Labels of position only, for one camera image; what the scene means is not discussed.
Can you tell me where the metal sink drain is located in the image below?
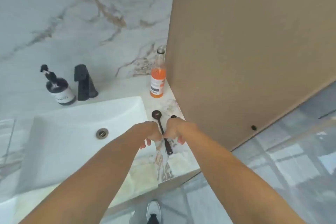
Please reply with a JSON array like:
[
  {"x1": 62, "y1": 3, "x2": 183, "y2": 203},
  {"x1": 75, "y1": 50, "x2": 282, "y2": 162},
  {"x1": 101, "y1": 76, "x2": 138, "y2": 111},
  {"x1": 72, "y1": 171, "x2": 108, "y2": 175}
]
[{"x1": 96, "y1": 127, "x2": 109, "y2": 139}]

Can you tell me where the person's left forearm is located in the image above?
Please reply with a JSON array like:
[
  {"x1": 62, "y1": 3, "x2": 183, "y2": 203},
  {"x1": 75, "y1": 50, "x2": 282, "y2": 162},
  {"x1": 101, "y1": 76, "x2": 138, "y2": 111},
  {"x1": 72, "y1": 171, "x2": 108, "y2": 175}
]
[{"x1": 20, "y1": 126, "x2": 143, "y2": 224}]

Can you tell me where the tan wooden cabinet panel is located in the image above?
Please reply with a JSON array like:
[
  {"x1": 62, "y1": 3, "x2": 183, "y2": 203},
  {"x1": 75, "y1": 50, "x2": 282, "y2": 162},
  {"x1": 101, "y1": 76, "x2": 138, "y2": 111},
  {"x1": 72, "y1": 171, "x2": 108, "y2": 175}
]
[{"x1": 164, "y1": 0, "x2": 336, "y2": 152}]

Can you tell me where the person's right hand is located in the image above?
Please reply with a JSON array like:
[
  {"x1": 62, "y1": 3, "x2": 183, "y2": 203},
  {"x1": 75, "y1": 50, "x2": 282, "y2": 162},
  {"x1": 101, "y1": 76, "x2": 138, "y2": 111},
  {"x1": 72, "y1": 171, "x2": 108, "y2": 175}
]
[{"x1": 162, "y1": 117, "x2": 199, "y2": 145}]

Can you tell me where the person's right forearm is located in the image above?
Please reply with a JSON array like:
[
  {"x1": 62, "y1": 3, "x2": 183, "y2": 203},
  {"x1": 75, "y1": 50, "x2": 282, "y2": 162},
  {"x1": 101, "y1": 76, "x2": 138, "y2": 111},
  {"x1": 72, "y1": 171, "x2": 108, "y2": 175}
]
[{"x1": 184, "y1": 127, "x2": 306, "y2": 224}]

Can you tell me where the black soap pump bottle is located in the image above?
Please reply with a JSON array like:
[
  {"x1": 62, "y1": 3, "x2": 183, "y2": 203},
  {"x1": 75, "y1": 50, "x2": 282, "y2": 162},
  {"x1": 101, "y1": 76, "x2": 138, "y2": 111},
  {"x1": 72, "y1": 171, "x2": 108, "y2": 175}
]
[{"x1": 40, "y1": 64, "x2": 77, "y2": 106}]

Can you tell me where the white shoe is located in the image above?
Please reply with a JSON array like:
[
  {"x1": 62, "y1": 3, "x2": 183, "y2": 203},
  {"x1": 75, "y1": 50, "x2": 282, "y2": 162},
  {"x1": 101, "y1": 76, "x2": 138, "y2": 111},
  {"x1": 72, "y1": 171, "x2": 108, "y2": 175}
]
[{"x1": 146, "y1": 200, "x2": 161, "y2": 224}]

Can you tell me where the dark brown spoon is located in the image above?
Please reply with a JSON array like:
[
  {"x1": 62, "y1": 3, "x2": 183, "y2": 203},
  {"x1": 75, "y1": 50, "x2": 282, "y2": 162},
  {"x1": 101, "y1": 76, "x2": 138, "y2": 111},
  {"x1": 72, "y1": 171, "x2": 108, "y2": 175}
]
[{"x1": 152, "y1": 110, "x2": 174, "y2": 155}]

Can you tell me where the black faucet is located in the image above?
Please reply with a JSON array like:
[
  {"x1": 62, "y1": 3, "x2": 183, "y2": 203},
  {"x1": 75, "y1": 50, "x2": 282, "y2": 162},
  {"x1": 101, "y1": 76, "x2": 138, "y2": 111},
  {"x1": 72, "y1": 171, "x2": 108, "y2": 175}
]
[{"x1": 74, "y1": 64, "x2": 99, "y2": 101}]

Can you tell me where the person's left hand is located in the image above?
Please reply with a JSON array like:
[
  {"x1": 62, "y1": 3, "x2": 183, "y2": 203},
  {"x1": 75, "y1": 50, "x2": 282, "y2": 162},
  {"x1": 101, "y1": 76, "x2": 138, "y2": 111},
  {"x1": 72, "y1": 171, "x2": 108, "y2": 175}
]
[{"x1": 130, "y1": 121, "x2": 163, "y2": 150}]

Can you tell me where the orange liquid glass bottle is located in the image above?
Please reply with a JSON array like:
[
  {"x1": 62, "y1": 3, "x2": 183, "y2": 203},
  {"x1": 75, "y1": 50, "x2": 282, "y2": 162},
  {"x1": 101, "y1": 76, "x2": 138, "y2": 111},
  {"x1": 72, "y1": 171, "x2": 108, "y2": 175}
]
[{"x1": 150, "y1": 47, "x2": 166, "y2": 98}]

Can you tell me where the white sink basin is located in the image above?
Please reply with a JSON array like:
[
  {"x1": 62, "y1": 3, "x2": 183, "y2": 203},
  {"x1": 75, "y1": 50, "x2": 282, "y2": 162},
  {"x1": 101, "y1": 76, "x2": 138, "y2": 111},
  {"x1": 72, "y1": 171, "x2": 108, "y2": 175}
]
[{"x1": 16, "y1": 96, "x2": 158, "y2": 195}]

